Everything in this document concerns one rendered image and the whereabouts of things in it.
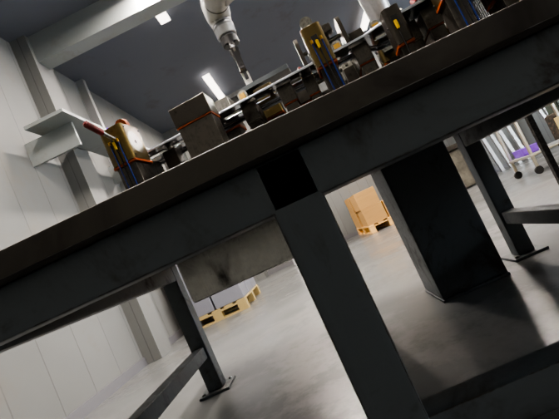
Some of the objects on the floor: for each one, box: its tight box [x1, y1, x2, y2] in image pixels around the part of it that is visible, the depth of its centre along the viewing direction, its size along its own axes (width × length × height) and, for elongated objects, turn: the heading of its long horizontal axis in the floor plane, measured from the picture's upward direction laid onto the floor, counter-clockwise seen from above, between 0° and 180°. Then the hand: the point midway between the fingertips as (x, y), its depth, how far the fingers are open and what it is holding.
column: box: [371, 141, 511, 303], centre depth 199 cm, size 31×31×66 cm
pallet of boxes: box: [176, 264, 261, 328], centre depth 542 cm, size 108×75×107 cm
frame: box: [0, 22, 559, 419], centre depth 133 cm, size 256×161×66 cm, turn 5°
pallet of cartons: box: [344, 186, 394, 235], centre depth 774 cm, size 89×126×74 cm
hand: (248, 80), depth 177 cm, fingers closed
